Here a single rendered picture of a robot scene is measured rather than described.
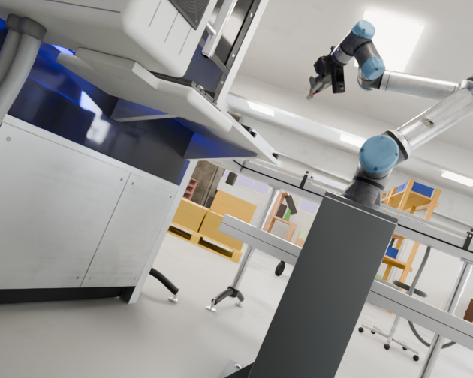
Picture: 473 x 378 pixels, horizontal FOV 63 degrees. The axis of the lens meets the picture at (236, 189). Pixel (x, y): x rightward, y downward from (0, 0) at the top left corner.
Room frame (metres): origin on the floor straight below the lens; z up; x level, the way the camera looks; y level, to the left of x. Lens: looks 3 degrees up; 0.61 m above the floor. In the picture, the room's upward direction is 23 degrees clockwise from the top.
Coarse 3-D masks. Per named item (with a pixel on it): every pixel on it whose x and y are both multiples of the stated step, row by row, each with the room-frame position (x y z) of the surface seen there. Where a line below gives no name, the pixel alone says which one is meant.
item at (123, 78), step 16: (80, 48) 0.83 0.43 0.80; (64, 64) 0.98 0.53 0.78; (80, 64) 0.94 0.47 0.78; (96, 64) 0.83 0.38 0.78; (112, 64) 0.78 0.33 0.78; (128, 64) 0.76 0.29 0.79; (96, 80) 1.01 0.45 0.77; (112, 80) 0.92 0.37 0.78; (128, 80) 0.85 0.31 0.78; (144, 80) 0.79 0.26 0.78; (160, 80) 0.82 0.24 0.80; (128, 96) 1.04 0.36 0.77; (144, 96) 0.94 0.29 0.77; (160, 96) 0.86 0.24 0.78; (176, 96) 0.80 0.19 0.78; (192, 96) 0.79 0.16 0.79; (176, 112) 0.98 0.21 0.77; (192, 112) 0.89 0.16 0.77; (208, 112) 0.85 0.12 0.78; (224, 128) 0.93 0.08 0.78
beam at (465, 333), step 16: (224, 224) 2.59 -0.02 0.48; (240, 224) 2.55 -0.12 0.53; (240, 240) 2.53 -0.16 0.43; (256, 240) 2.49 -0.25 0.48; (272, 240) 2.44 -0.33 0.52; (288, 256) 2.38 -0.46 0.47; (384, 288) 2.14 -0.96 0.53; (384, 304) 2.13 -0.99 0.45; (400, 304) 2.09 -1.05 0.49; (416, 304) 2.06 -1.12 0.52; (416, 320) 2.05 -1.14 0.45; (432, 320) 2.02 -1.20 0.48; (448, 320) 1.99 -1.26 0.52; (464, 320) 1.97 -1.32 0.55; (448, 336) 1.98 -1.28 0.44; (464, 336) 1.96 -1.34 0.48
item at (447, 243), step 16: (208, 160) 2.72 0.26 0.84; (256, 160) 2.58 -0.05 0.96; (256, 176) 2.54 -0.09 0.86; (272, 176) 2.49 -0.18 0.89; (288, 176) 2.45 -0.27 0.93; (304, 176) 2.40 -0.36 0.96; (288, 192) 2.50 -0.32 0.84; (304, 192) 2.39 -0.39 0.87; (320, 192) 2.35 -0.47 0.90; (336, 192) 2.40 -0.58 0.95; (384, 208) 2.27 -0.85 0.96; (400, 224) 2.14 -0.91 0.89; (416, 224) 2.11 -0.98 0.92; (432, 224) 2.10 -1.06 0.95; (416, 240) 2.12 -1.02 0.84; (432, 240) 2.06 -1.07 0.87; (448, 240) 2.03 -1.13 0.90; (464, 240) 2.00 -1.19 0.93; (464, 256) 1.99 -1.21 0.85
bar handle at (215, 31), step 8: (224, 0) 0.80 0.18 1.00; (232, 0) 0.79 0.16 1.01; (224, 8) 0.79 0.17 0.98; (232, 8) 0.80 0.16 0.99; (224, 16) 0.79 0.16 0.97; (208, 24) 0.76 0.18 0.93; (216, 24) 0.79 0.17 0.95; (224, 24) 0.80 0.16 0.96; (208, 32) 0.79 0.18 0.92; (216, 32) 0.79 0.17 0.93; (208, 40) 0.79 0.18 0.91; (216, 40) 0.80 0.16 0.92; (208, 48) 0.79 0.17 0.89; (208, 56) 0.80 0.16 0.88
